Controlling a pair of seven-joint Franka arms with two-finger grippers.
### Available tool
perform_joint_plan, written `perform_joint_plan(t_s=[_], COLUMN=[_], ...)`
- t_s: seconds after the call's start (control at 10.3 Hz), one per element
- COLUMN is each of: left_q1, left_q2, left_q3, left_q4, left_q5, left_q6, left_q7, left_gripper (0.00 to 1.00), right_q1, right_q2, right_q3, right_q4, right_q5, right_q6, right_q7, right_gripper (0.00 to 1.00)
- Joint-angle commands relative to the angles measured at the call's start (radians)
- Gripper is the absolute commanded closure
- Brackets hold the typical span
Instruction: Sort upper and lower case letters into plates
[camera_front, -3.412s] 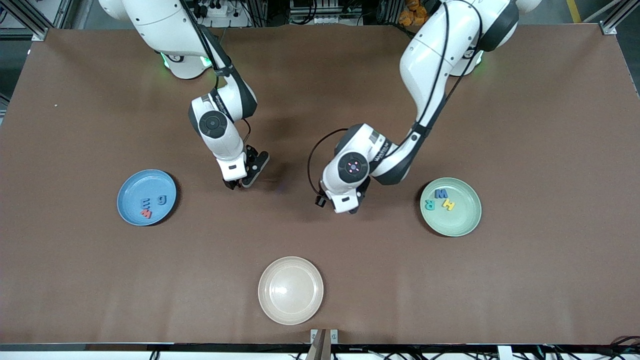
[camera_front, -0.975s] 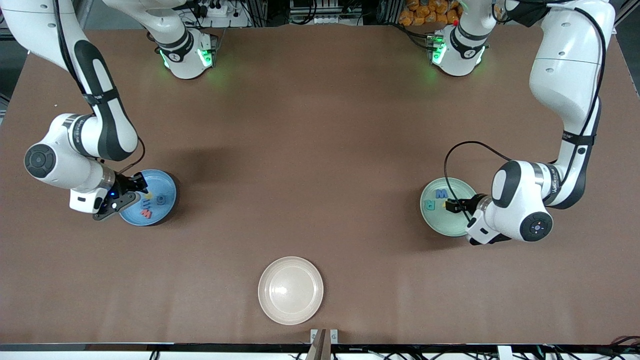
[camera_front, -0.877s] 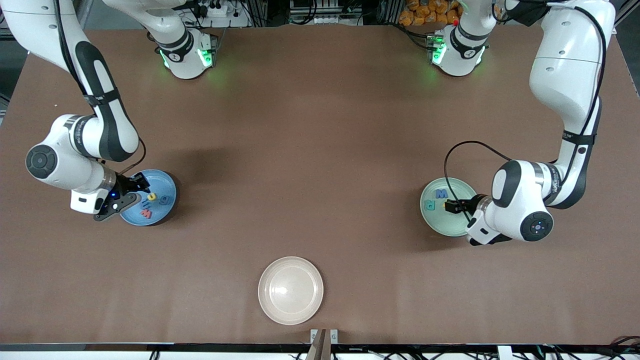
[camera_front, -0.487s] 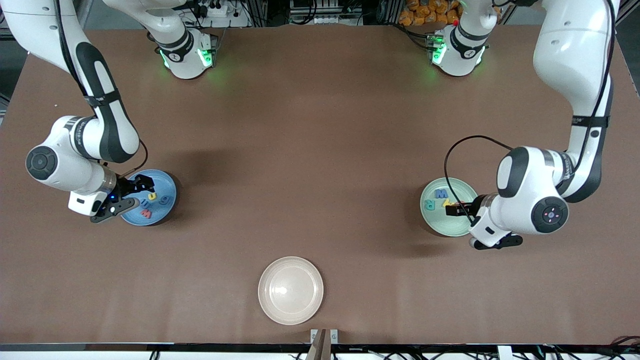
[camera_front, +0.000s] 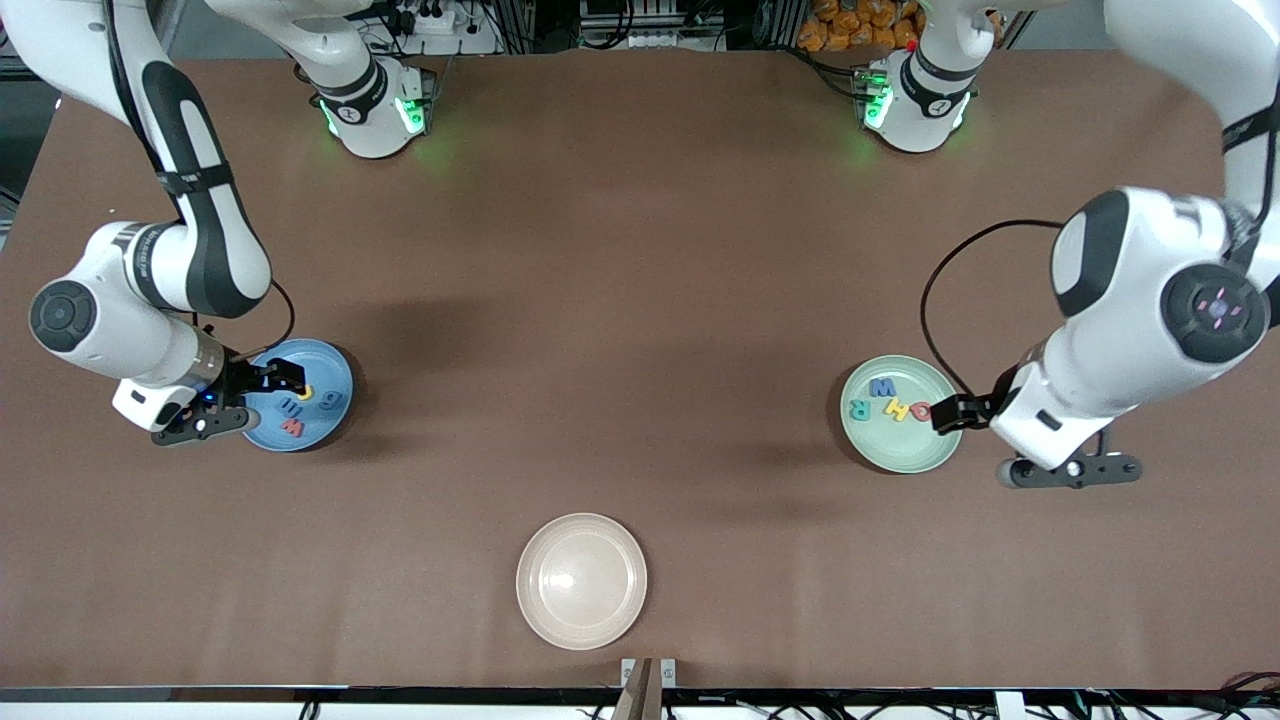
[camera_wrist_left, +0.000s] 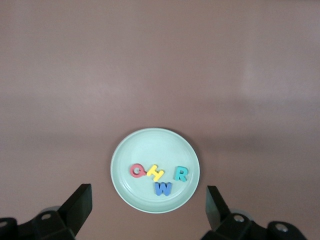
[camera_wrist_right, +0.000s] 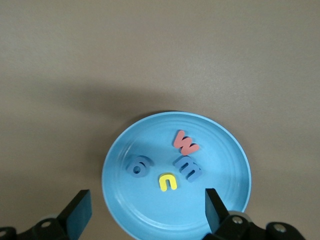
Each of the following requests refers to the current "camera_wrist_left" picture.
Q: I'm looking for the blue foam letter W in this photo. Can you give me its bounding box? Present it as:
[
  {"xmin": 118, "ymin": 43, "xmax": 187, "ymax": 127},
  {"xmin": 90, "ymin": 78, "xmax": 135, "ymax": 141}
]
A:
[{"xmin": 154, "ymin": 181, "xmax": 173, "ymax": 197}]

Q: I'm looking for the pale green round plate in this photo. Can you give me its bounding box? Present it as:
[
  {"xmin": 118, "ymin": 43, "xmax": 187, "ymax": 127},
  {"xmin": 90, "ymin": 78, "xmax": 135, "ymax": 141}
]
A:
[{"xmin": 110, "ymin": 127, "xmax": 201, "ymax": 214}]

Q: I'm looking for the yellow foam letter H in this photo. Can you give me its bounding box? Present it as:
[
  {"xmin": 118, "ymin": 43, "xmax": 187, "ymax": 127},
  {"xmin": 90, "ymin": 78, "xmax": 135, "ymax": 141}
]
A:
[{"xmin": 146, "ymin": 164, "xmax": 165, "ymax": 182}]

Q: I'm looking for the teal foam letter R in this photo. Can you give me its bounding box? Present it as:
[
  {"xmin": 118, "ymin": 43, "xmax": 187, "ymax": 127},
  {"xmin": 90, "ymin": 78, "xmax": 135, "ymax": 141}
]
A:
[{"xmin": 174, "ymin": 165, "xmax": 190, "ymax": 183}]

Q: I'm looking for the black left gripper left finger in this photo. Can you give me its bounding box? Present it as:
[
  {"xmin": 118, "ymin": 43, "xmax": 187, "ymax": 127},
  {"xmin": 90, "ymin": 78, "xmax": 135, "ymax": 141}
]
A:
[{"xmin": 0, "ymin": 183, "xmax": 93, "ymax": 240}]

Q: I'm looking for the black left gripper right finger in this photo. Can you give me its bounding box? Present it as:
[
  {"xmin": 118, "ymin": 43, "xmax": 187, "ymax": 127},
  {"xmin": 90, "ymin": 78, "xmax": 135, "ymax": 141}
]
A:
[{"xmin": 201, "ymin": 185, "xmax": 308, "ymax": 240}]

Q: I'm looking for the red foam letter Q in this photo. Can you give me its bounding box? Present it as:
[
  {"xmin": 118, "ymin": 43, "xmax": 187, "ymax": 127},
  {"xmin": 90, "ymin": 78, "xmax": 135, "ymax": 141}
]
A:
[{"xmin": 129, "ymin": 163, "xmax": 147, "ymax": 179}]

